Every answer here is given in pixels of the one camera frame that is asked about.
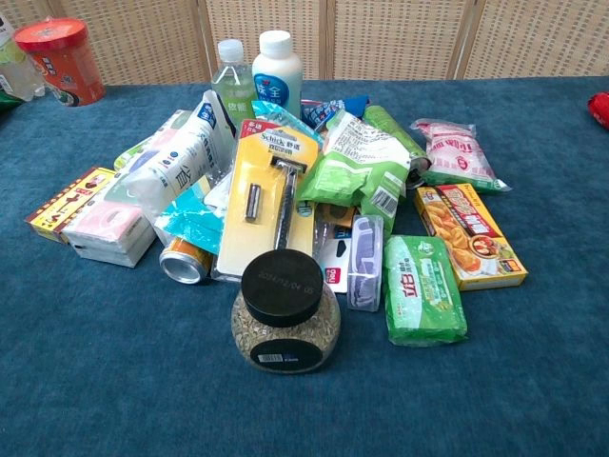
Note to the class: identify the yellow red chocolate box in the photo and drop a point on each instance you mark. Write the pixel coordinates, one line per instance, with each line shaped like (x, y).
(71, 202)

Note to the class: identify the clear floss pick case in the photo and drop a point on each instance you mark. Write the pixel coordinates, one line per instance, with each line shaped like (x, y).
(365, 262)

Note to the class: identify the yellow curry box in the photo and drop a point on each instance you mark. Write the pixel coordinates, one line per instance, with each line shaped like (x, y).
(476, 233)

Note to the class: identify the orange black packet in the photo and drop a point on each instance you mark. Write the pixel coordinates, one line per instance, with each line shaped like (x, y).
(335, 214)

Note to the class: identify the yellow razor blister pack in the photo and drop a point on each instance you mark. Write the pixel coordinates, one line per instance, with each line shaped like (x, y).
(266, 209)

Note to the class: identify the white card package red logo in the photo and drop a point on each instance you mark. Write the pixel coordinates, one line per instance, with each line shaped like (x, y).
(333, 264)

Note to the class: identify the green snack bag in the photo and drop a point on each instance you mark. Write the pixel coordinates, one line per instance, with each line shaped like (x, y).
(354, 166)

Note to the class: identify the glass jar black lid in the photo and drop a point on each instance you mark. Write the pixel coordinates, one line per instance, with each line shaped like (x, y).
(285, 328)

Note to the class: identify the light blue foil packet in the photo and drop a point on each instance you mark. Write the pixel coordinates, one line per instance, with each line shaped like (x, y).
(280, 119)

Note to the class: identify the teal plastic packet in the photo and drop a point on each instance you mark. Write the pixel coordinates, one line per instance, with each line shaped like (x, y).
(190, 221)

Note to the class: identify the blue white packet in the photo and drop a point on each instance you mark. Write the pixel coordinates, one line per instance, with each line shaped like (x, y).
(328, 112)

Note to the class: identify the orange drink can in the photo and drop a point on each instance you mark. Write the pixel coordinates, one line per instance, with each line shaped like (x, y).
(183, 266)

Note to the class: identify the green soap pack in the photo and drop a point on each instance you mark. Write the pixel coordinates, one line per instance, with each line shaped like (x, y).
(421, 290)

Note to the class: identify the green cylindrical tube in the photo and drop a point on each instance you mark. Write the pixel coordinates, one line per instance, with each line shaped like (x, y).
(392, 128)

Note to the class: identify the white rolled bag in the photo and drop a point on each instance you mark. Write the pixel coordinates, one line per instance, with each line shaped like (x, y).
(178, 159)

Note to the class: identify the white bottle blue label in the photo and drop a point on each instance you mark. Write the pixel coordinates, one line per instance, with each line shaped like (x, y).
(278, 78)

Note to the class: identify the clear bottle white cap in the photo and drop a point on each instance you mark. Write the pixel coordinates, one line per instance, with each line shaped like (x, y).
(231, 85)

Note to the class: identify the pink white plastic bag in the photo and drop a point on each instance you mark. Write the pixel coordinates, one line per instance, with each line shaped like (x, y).
(459, 154)

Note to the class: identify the pink white tissue pack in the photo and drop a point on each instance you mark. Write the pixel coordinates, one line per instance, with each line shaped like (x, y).
(111, 228)

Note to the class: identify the wicker folding screen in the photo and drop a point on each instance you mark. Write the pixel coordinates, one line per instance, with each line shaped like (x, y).
(395, 33)

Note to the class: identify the red lidded paper cup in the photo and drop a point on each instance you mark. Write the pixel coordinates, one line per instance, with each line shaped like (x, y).
(64, 64)

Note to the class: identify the red bag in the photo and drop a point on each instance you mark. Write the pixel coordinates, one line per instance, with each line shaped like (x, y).
(600, 110)

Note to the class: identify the clear bottle lime label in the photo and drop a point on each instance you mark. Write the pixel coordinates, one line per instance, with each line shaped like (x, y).
(16, 71)

